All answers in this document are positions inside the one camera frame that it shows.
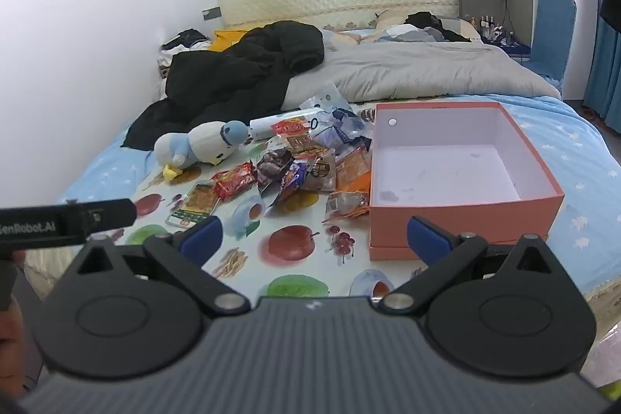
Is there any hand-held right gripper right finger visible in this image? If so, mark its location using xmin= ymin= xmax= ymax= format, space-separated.
xmin=378 ymin=215 xmax=564 ymax=317

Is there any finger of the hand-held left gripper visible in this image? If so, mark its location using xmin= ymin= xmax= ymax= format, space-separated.
xmin=63 ymin=198 xmax=137 ymax=234

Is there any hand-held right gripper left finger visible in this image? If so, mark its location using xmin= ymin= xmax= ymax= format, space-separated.
xmin=73 ymin=216 xmax=250 ymax=318

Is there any red snack packet round print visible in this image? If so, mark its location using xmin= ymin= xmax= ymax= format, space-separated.
xmin=212 ymin=163 xmax=257 ymax=200

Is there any pink cardboard box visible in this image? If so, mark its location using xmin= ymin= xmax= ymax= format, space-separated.
xmin=369 ymin=101 xmax=566 ymax=261

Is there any clear silver snack packet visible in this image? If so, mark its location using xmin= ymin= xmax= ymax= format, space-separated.
xmin=323 ymin=191 xmax=372 ymax=224

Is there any dark purple snack packet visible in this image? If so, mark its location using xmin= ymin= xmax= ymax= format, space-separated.
xmin=256 ymin=147 xmax=295 ymax=187

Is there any orange snack packet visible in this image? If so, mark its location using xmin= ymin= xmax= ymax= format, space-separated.
xmin=335 ymin=137 xmax=374 ymax=197

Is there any brown label snack packet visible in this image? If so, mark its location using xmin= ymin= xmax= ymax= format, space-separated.
xmin=303 ymin=152 xmax=338 ymax=192

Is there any person's left hand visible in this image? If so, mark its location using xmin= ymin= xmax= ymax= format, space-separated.
xmin=0 ymin=248 xmax=27 ymax=400

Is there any clear packet green label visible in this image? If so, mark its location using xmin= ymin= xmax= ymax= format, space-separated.
xmin=166 ymin=182 xmax=217 ymax=229

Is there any blue white penguin plush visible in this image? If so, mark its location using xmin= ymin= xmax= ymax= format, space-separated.
xmin=154 ymin=120 xmax=250 ymax=181

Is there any white bottle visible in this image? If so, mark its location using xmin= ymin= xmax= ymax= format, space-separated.
xmin=247 ymin=111 xmax=321 ymax=142

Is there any clear packet red label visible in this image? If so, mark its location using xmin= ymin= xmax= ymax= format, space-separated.
xmin=272 ymin=116 xmax=335 ymax=159

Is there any clear plastic bag blue print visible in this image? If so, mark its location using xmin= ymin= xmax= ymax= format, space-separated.
xmin=298 ymin=81 xmax=375 ymax=153

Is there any black jacket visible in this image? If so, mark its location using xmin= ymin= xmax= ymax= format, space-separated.
xmin=121 ymin=20 xmax=325 ymax=149

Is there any grey duvet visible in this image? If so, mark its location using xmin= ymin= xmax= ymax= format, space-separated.
xmin=284 ymin=38 xmax=561 ymax=111

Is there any blue star bedsheet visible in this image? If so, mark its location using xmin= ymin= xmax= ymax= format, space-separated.
xmin=63 ymin=94 xmax=621 ymax=298

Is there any pile of clothes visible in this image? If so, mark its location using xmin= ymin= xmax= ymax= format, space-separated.
xmin=158 ymin=28 xmax=214 ymax=80

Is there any yellow cloth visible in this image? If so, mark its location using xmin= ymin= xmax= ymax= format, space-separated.
xmin=208 ymin=29 xmax=249 ymax=52

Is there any black clothing on pillow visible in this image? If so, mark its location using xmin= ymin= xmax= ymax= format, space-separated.
xmin=405 ymin=11 xmax=471 ymax=42

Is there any pink pillow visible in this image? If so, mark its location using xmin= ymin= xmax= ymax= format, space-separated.
xmin=359 ymin=9 xmax=481 ymax=42

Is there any group of small bottles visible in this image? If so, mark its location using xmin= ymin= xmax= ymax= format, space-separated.
xmin=466 ymin=14 xmax=531 ymax=56

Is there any blue chair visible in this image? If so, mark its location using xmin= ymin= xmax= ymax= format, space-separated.
xmin=526 ymin=0 xmax=578 ymax=81

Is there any blue curtain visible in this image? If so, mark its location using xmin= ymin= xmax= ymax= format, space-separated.
xmin=582 ymin=0 xmax=621 ymax=128

